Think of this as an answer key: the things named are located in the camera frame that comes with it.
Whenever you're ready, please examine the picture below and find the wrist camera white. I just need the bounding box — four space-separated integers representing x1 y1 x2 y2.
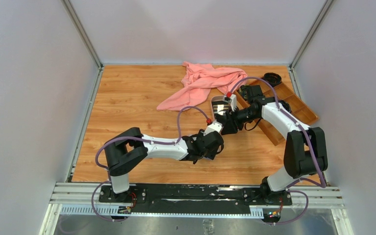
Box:
204 121 223 136
223 92 237 111

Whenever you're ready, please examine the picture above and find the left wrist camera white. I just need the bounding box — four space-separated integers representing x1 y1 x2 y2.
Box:
204 121 223 136

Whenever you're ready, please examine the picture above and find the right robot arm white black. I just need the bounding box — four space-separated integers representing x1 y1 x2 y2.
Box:
221 85 328 205

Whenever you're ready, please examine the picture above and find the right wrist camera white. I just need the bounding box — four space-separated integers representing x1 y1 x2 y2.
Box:
223 92 237 111

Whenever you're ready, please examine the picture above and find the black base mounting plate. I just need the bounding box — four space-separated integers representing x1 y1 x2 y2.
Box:
97 184 292 214

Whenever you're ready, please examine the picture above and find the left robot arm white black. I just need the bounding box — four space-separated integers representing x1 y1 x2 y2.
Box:
101 127 224 202

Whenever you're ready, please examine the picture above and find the brown divided wooden tray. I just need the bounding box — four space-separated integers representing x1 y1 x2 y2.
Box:
247 79 319 146

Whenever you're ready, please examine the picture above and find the black coiled item near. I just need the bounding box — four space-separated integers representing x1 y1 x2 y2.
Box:
279 100 292 113

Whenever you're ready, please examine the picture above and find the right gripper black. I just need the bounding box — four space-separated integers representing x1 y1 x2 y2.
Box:
221 105 259 136

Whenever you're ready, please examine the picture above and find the pink cloth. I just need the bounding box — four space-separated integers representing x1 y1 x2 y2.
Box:
157 61 247 111

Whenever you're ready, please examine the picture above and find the aluminium rail frame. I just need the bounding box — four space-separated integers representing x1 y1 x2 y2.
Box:
40 183 353 235

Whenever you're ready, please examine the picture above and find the pink oval card tray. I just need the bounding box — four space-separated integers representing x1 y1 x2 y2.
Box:
211 95 230 121

